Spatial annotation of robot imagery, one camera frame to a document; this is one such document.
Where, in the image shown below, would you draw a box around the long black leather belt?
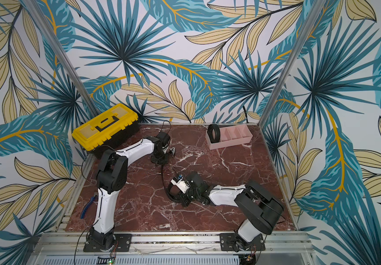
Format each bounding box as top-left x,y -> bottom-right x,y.
161,148 -> 188,206

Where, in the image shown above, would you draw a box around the black belt with buckle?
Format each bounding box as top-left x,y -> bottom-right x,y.
207,124 -> 221,144

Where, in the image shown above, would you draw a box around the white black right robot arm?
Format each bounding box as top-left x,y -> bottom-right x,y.
166,172 -> 284,250

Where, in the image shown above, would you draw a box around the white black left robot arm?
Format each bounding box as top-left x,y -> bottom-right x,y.
88,131 -> 171,250

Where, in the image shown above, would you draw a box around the yellow black toolbox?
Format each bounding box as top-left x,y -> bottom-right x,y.
72,103 -> 139,159

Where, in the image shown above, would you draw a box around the pink plastic divided organizer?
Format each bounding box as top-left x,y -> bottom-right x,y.
205,124 -> 253,150

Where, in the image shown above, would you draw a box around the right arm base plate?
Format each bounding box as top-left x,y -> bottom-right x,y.
219,232 -> 265,252

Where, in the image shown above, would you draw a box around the blue handled pliers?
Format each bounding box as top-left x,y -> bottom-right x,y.
80,195 -> 98,219

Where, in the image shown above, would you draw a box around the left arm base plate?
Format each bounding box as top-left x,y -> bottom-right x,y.
83,233 -> 132,254

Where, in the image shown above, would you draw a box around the aluminium front rail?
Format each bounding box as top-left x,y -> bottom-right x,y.
28,231 -> 320,265

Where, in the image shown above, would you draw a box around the left corner aluminium post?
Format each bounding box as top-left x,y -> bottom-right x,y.
23,0 -> 100,117

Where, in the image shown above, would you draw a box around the corner aluminium post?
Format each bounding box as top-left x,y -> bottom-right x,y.
23,0 -> 100,117
258,0 -> 326,129

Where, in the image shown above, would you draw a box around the right corner aluminium post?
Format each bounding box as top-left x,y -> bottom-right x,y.
258,0 -> 326,129

